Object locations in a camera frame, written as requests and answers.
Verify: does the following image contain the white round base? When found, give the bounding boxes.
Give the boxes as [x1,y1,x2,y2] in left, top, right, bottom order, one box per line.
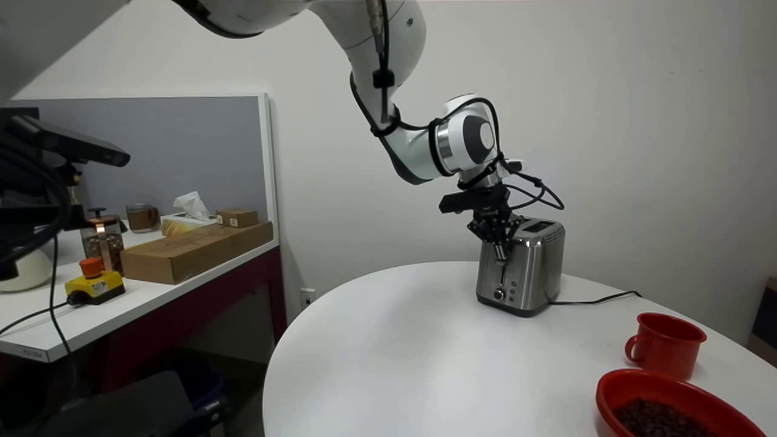
[0,241,56,297]

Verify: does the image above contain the flat cardboard box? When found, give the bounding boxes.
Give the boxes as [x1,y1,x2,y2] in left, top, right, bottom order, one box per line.
[119,218,276,286]

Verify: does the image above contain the small brown box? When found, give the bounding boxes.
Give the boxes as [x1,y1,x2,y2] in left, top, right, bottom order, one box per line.
[124,201,163,232]

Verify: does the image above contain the yellow emergency stop button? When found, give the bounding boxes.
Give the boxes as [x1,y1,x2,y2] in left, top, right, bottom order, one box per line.
[62,256,128,308]

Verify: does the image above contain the white desk with maroon side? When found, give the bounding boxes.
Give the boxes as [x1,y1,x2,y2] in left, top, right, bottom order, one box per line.
[0,225,289,407]

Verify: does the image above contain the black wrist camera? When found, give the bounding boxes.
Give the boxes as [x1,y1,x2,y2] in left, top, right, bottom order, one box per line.
[436,188,491,218]

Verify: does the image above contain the grey-blue partition panel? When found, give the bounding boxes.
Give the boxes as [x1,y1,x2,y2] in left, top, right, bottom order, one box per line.
[0,95,276,224]

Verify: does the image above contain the dark furniture piece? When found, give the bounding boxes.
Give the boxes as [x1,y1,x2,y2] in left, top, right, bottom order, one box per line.
[745,277,777,368]

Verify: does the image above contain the black chair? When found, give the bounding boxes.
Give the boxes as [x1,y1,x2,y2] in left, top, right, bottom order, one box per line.
[0,366,234,437]

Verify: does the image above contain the black cable on desk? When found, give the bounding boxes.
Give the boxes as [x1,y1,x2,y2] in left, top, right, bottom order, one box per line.
[0,222,77,360]

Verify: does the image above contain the red plastic cup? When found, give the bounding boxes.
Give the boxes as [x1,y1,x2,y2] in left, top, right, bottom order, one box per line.
[621,311,709,384]

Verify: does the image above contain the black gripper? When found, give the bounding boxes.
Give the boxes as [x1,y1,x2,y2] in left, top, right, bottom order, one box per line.
[456,175,527,247]

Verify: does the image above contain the tissue box with white tissue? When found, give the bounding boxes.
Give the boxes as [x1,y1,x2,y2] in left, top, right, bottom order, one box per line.
[158,189,226,241]

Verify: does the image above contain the black toaster power cord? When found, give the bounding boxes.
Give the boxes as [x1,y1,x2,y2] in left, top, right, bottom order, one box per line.
[552,286,644,308]

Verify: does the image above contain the red plastic bowl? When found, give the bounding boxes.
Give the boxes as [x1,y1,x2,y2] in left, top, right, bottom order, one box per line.
[592,366,767,437]

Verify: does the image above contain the silver two-slot toaster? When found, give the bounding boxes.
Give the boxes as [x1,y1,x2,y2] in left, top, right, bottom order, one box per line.
[474,213,569,319]

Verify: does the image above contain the black camera on stand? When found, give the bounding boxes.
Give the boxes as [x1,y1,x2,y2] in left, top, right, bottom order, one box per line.
[0,105,133,283]

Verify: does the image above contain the small cardboard box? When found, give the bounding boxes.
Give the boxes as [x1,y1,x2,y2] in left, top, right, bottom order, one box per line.
[215,206,261,231]

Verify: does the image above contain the dark coffee beans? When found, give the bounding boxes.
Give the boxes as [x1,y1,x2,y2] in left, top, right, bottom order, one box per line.
[612,395,722,437]

